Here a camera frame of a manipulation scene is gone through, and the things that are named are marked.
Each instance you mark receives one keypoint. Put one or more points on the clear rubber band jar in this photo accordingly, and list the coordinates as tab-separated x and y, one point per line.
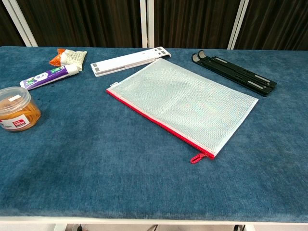
16	113

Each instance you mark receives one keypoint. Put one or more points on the black folding laptop stand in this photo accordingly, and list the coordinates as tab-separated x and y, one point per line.
240	74

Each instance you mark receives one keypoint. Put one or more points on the white folding laptop stand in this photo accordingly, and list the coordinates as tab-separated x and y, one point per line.
125	63

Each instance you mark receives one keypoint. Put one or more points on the small red object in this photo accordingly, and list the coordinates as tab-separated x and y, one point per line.
197	158

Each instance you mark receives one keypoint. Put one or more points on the purple white toothpaste tube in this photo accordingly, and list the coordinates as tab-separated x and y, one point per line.
45	77

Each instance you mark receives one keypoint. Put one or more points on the black pleated curtain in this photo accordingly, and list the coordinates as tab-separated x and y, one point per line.
7	29
276	21
84	21
192	21

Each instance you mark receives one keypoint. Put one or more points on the white mesh zipper pouch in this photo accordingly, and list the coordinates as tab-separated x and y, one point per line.
192	106

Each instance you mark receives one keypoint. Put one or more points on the orange white snack packet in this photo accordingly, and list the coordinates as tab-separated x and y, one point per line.
72	57

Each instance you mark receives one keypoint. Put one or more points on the white frame post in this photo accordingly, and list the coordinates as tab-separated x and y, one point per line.
21	24
237	24
146	24

